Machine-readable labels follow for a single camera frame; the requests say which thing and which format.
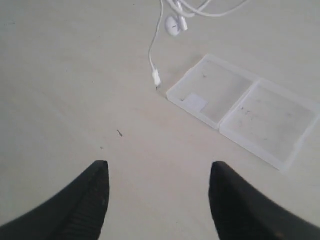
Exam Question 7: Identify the white wired earphones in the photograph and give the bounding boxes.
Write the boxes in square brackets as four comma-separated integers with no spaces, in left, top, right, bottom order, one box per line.
[148,0,251,90]

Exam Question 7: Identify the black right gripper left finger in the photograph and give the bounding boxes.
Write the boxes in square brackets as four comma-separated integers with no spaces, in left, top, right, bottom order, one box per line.
[0,160,110,240]

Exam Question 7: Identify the clear plastic hinged case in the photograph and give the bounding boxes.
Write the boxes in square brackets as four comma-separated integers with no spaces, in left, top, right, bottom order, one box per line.
[166,54,320,172]

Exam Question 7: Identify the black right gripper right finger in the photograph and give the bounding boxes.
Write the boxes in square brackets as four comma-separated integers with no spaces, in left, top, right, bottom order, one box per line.
[208,161,320,240]

